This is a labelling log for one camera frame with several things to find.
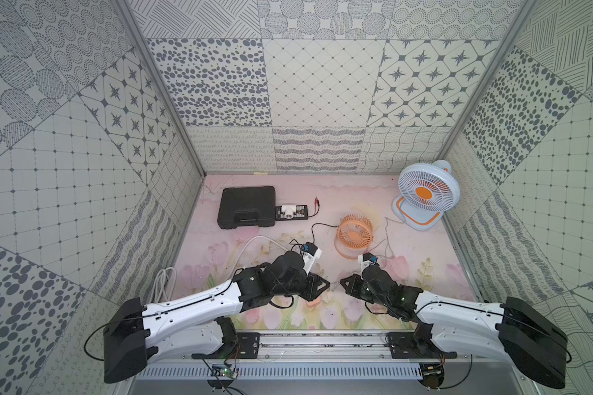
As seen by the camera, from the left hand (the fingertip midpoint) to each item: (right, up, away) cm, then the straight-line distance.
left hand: (329, 277), depth 71 cm
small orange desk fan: (+11, +9, +20) cm, 25 cm away
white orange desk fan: (+37, +26, +16) cm, 48 cm away
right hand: (+5, -6, +12) cm, 15 cm away
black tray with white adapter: (-14, +17, +30) cm, 37 cm away
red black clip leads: (-1, +19, +38) cm, 43 cm away
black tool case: (-33, +19, +30) cm, 49 cm away
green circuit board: (-30, -27, -1) cm, 40 cm away
